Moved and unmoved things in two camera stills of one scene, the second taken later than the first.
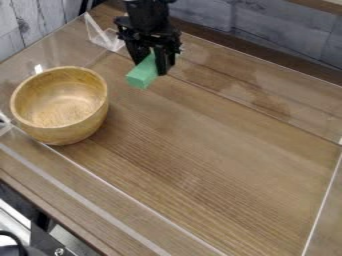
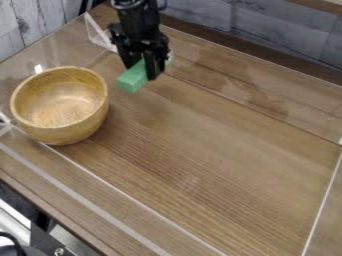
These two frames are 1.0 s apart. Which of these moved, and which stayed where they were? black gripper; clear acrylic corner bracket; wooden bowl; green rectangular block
Moved: green rectangular block; black gripper
Stayed: wooden bowl; clear acrylic corner bracket
